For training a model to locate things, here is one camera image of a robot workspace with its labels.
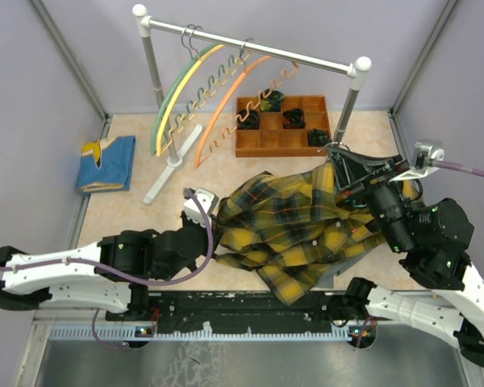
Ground dark rolled sock right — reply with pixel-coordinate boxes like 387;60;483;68
307;128;332;148

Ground yellow plaid shirt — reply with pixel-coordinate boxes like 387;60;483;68
213;160;424;306

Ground dark rolled sock left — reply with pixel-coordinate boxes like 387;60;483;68
237;110;260;130

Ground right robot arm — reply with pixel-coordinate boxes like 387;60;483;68
328;149;484;368

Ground blue hanger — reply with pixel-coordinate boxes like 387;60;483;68
317;141;351;156

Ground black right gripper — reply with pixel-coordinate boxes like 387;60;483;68
327;144;416;252

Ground grey shirt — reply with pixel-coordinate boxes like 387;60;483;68
313;244;385;290

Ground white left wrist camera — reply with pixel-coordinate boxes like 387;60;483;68
183;188;219;227

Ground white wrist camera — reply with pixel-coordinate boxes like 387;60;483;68
390;139;444;181
183;188;219;227

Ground camouflage rolled sock top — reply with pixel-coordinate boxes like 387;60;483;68
260;89;285;112

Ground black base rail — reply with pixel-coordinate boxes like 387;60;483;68
106;291;368;335

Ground wooden compartment tray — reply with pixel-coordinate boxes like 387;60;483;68
235;95;332;157

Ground orange hanger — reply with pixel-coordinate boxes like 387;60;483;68
193;36;300;169

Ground green hanger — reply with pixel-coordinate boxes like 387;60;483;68
149;24;243;156

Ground blue folded cloth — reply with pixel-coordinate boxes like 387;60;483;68
76;135;136;195

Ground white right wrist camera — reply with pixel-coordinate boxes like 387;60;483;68
390;139;444;181

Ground dark rolled sock middle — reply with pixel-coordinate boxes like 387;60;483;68
282;108;306;129

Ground white metal clothes rack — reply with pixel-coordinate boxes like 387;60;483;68
132;4;372;205

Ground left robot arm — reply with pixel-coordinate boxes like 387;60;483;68
0;214;215;320

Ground dark rolled sock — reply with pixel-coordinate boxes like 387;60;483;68
282;108;306;129
237;110;260;130
307;128;332;148

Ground yellow hanger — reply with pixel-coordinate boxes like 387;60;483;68
155;26;247;158

